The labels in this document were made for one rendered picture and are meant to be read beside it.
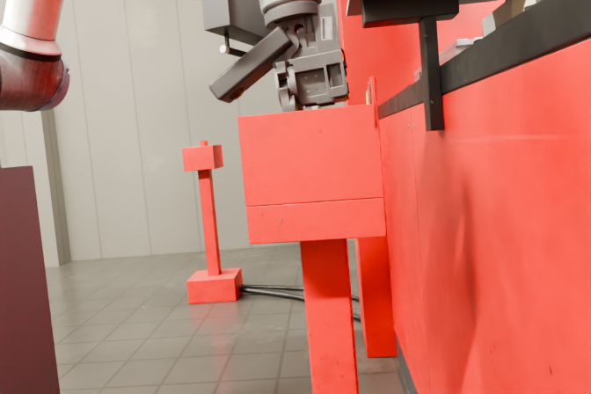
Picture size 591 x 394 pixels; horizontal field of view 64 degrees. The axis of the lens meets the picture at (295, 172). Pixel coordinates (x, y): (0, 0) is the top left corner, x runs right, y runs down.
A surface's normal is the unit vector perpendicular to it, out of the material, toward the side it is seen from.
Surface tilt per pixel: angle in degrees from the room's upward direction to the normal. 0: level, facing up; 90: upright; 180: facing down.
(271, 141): 90
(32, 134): 90
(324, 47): 90
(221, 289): 90
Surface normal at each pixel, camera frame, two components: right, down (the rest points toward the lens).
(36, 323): 0.99, -0.08
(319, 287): -0.13, 0.07
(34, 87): 0.76, 0.45
